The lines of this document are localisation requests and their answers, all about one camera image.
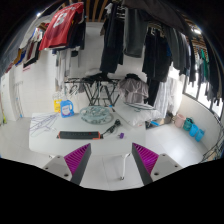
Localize black power strip orange ends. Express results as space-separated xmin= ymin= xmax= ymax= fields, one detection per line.
xmin=56 ymin=130 xmax=104 ymax=140

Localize teal bucket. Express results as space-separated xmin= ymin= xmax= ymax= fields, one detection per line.
xmin=182 ymin=117 xmax=195 ymax=132

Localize metal wire rack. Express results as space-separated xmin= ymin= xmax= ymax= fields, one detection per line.
xmin=203 ymin=133 xmax=224 ymax=163

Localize hanging clothes row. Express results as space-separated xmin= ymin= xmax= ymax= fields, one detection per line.
xmin=0 ymin=0 xmax=224 ymax=104

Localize yellow container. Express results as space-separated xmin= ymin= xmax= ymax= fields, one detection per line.
xmin=53 ymin=98 xmax=63 ymax=114

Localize window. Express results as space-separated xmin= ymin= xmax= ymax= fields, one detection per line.
xmin=182 ymin=76 xmax=224 ymax=118

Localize purple wire hangers pile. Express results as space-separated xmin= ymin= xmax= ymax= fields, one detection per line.
xmin=29 ymin=112 xmax=60 ymax=138

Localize white pillow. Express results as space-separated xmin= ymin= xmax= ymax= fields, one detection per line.
xmin=114 ymin=101 xmax=164 ymax=128

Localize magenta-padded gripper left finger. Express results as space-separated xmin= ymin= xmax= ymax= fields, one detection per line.
xmin=42 ymin=142 xmax=92 ymax=186

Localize blue bucket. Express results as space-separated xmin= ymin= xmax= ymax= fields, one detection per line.
xmin=194 ymin=128 xmax=206 ymax=143
xmin=189 ymin=123 xmax=200 ymax=138

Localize blue detergent bottle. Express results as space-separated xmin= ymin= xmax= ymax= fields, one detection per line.
xmin=60 ymin=99 xmax=75 ymax=119

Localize round grey-green clip hanger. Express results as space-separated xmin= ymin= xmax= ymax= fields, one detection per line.
xmin=79 ymin=105 xmax=114 ymax=125

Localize grey garment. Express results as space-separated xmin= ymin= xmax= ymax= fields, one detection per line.
xmin=119 ymin=74 xmax=150 ymax=104

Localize black power cable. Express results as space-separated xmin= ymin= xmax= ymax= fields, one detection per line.
xmin=99 ymin=118 xmax=123 ymax=137

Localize teal clothes hanger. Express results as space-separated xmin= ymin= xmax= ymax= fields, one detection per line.
xmin=125 ymin=102 xmax=156 ymax=113

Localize black folding drying rack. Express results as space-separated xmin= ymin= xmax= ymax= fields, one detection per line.
xmin=64 ymin=77 xmax=121 ymax=107

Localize pink bucket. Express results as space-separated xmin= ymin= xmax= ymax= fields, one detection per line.
xmin=173 ymin=113 xmax=187 ymax=129

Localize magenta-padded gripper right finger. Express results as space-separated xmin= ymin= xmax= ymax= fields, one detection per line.
xmin=131 ymin=142 xmax=184 ymax=186

